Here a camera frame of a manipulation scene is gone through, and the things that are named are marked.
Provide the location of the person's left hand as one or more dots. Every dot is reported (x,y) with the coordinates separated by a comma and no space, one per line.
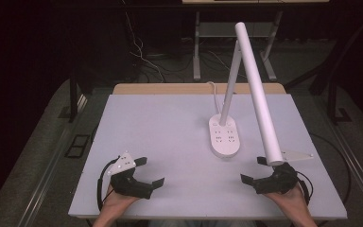
(116,200)

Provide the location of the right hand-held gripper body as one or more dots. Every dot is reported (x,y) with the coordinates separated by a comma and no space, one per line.
(280,183)

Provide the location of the black rectangular floor frame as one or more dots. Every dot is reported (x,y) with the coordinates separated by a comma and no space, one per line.
(77,146)

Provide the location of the white desk lamp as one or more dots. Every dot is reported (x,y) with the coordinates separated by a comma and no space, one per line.
(225,142)

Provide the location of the metal floor rail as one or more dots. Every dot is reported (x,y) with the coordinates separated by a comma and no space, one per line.
(356,167)
(50,167)

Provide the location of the person's right hand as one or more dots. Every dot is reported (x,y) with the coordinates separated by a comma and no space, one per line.
(291,198)

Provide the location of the white tabletop sheet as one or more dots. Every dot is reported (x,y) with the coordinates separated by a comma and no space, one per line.
(176,157)

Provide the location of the grey metal stand frame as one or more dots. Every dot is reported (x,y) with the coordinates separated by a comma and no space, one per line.
(197,47)

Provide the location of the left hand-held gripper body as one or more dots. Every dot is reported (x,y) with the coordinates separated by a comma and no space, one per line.
(129,186)

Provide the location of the black metal stand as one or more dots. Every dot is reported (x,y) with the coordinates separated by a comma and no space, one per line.
(335,104)
(73,97)

